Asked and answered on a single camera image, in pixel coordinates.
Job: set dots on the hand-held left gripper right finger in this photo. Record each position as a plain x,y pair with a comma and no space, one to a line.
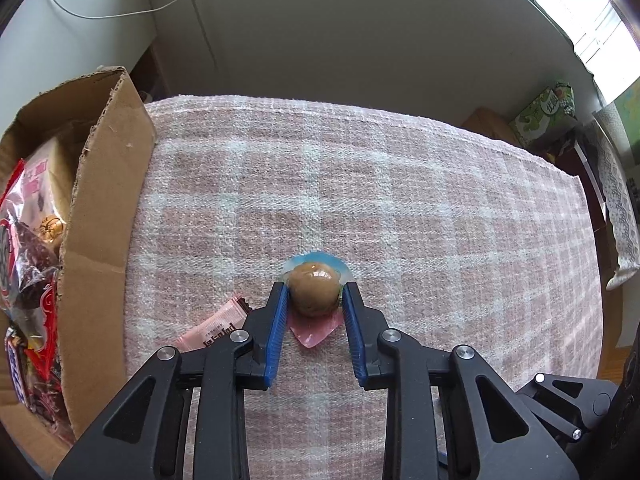
356,345

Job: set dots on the window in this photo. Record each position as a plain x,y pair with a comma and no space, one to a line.
590,5

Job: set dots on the white lace cloth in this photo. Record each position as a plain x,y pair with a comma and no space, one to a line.
617,200

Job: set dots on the beige cake packet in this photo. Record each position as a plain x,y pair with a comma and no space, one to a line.
47,180

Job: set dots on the cardboard box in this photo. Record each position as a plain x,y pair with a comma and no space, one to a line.
105,210

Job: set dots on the brown ball candy pack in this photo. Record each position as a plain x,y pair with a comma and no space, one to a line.
312,290

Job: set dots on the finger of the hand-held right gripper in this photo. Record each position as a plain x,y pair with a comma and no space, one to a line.
575,400

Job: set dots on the tan walnut-shaped snack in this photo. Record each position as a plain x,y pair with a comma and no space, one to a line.
51,232

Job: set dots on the pink plaid tablecloth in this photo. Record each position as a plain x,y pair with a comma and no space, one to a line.
400,200

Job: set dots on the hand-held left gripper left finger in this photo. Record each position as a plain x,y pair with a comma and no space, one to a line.
275,345

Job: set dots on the pink candy packet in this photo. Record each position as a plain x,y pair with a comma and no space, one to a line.
215,327

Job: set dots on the brown cardboard carton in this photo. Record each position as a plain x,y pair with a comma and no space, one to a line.
487,125

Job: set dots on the brown chocolate bar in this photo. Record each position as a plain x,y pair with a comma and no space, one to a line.
16,370

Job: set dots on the green printed box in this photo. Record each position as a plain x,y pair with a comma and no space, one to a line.
542,115

